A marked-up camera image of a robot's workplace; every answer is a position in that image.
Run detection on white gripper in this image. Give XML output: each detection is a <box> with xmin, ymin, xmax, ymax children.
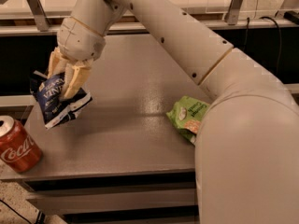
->
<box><xmin>48</xmin><ymin>18</ymin><xmax>106</xmax><ymax>100</ymax></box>

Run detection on blue chip bag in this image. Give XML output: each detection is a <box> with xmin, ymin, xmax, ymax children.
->
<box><xmin>30</xmin><ymin>71</ymin><xmax>93</xmax><ymax>129</ymax></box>

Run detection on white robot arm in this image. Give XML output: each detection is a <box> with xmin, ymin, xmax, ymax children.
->
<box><xmin>49</xmin><ymin>0</ymin><xmax>299</xmax><ymax>224</ymax></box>

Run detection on red coke can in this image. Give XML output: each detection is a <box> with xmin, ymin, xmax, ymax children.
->
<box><xmin>0</xmin><ymin>116</ymin><xmax>42</xmax><ymax>173</ymax></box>

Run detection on green rice chips bag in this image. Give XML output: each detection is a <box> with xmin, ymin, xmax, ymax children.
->
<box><xmin>166</xmin><ymin>96</ymin><xmax>210</xmax><ymax>144</ymax></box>

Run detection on grey drawer cabinet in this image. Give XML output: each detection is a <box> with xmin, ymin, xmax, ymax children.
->
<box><xmin>27</xmin><ymin>172</ymin><xmax>199</xmax><ymax>224</ymax></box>

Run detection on left metal rail bracket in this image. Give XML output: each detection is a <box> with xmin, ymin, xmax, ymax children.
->
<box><xmin>26</xmin><ymin>0</ymin><xmax>50</xmax><ymax>32</ymax></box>

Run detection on metal rail bracket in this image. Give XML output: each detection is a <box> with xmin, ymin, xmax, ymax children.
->
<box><xmin>26</xmin><ymin>0</ymin><xmax>50</xmax><ymax>32</ymax></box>
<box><xmin>224</xmin><ymin>0</ymin><xmax>243</xmax><ymax>25</ymax></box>

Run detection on black cable on floor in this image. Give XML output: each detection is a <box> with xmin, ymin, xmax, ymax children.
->
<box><xmin>0</xmin><ymin>199</ymin><xmax>46</xmax><ymax>224</ymax></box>

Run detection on right metal rail bracket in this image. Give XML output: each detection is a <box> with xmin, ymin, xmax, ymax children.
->
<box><xmin>224</xmin><ymin>0</ymin><xmax>243</xmax><ymax>25</ymax></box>

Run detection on black cable at right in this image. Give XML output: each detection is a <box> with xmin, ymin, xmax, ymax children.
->
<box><xmin>244</xmin><ymin>16</ymin><xmax>283</xmax><ymax>77</ymax></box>

